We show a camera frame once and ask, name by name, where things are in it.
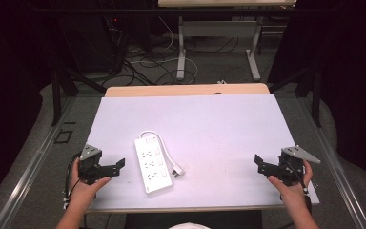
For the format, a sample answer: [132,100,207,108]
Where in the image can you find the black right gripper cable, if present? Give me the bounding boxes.
[284,160,319,196]

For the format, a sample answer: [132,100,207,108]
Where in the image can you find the black curtain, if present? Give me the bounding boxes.
[0,0,58,213]
[266,0,366,192]

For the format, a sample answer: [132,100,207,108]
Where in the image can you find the person's white shirt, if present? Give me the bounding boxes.
[168,221,212,229]

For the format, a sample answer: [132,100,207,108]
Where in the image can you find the white-legged desk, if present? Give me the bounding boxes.
[157,0,298,82]

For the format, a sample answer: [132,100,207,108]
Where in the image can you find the black equipment with red light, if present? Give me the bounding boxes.
[103,14,127,75]

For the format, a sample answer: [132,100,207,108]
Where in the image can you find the person's right hand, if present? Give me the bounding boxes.
[267,159,315,206]

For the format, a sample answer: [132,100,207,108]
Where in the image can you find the person's left hand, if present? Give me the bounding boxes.
[69,157,112,208]

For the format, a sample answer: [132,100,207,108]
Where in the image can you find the white floor cable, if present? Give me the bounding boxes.
[130,15,199,85]

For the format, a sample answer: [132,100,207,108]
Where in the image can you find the aluminium rail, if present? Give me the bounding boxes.
[0,96,78,229]
[297,97,366,229]

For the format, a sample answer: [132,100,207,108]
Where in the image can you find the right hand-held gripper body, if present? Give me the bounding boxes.
[277,145,321,187]

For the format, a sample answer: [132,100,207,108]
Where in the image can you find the bundle of black floor cables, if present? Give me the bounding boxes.
[108,31,240,87]

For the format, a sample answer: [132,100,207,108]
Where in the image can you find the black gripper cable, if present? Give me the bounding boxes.
[284,160,319,196]
[64,152,83,209]

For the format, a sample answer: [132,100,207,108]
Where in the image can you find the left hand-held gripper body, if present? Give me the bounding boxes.
[78,144,110,186]

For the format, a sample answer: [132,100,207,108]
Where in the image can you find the black metal stand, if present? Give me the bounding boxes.
[51,60,108,127]
[268,61,324,129]

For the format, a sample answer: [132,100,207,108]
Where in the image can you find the white power strip cable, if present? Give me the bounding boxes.
[138,130,180,173]

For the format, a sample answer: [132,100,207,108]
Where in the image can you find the white table mat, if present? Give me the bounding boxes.
[86,93,320,213]

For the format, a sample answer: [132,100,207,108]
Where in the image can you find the person's dark trousers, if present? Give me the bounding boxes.
[124,209,263,229]

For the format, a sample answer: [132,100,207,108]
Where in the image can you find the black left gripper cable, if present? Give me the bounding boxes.
[64,152,83,209]

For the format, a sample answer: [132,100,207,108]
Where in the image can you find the wooden table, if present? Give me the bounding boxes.
[85,82,320,215]

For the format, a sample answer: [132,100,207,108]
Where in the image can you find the black horizontal bar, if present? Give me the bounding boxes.
[28,7,335,15]

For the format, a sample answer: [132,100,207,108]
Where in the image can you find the white power strip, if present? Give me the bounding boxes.
[133,135,173,195]

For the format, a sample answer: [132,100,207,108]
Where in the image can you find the white plug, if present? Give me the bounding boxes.
[170,166,186,177]

